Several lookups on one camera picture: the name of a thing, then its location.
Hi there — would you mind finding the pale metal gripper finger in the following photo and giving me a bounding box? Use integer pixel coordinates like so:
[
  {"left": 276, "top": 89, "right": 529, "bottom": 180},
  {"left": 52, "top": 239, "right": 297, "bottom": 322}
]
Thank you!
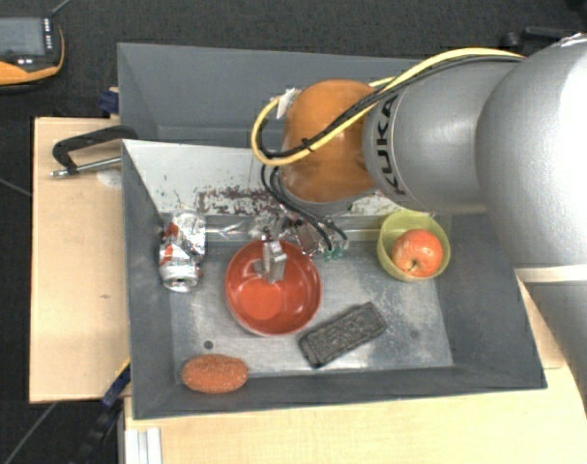
[
  {"left": 256, "top": 239, "right": 274, "bottom": 278},
  {"left": 267, "top": 241, "right": 289, "bottom": 285}
]

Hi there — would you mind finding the red bowl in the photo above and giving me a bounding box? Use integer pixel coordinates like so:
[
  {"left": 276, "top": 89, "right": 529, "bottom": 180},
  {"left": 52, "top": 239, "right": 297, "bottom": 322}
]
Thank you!
[{"left": 223, "top": 238, "right": 323, "bottom": 338}]

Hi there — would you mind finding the crushed red and silver can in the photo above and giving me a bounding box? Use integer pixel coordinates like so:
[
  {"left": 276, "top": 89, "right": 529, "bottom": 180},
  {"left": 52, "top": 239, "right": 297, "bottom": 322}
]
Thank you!
[{"left": 158, "top": 210, "right": 208, "bottom": 294}]

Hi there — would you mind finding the dark grey flat block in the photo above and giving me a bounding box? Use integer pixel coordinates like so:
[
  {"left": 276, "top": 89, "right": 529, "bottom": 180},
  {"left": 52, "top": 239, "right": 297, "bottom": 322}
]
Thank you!
[{"left": 298, "top": 301, "right": 389, "bottom": 370}]

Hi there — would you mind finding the yellow-green cup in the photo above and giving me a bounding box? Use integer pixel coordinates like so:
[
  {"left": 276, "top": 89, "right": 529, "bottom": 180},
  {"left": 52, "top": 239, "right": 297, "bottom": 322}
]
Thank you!
[{"left": 375, "top": 209, "right": 453, "bottom": 283}]

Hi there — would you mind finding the orange scouring pad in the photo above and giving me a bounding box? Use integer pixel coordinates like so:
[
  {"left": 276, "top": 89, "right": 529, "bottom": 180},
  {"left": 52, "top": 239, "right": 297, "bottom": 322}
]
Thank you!
[{"left": 180, "top": 353, "right": 250, "bottom": 395}]

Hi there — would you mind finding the red apple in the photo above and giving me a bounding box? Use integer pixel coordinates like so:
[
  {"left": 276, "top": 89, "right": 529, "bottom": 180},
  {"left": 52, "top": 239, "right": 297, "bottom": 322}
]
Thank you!
[{"left": 391, "top": 228, "right": 445, "bottom": 278}]

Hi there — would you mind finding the grey metal bin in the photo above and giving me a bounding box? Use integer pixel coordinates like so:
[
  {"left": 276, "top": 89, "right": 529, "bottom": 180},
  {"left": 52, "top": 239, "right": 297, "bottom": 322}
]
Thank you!
[{"left": 116, "top": 42, "right": 548, "bottom": 421}]

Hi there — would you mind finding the pale wood board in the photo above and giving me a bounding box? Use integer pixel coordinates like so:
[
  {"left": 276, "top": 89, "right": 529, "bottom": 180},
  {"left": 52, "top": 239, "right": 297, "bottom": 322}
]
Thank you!
[{"left": 29, "top": 116, "right": 132, "bottom": 404}]

